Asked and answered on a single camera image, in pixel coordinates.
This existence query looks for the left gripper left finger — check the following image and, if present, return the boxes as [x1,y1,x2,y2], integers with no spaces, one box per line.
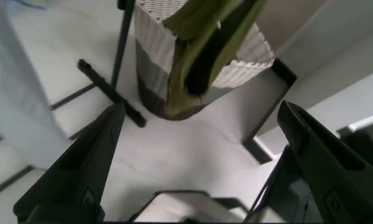
[12,102,127,224]

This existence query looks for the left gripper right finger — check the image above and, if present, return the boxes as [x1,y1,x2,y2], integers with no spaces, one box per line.
[275,99,373,224]

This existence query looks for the pale grey shorts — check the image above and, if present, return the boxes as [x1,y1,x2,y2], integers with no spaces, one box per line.
[0,0,73,170]

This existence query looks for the green garment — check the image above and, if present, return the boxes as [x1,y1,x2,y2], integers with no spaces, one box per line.
[164,0,268,118]

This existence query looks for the black clothes rack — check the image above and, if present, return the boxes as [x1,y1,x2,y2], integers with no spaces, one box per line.
[0,0,147,200]

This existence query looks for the white laundry basket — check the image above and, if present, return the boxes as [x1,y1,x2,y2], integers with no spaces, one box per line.
[132,0,275,121]

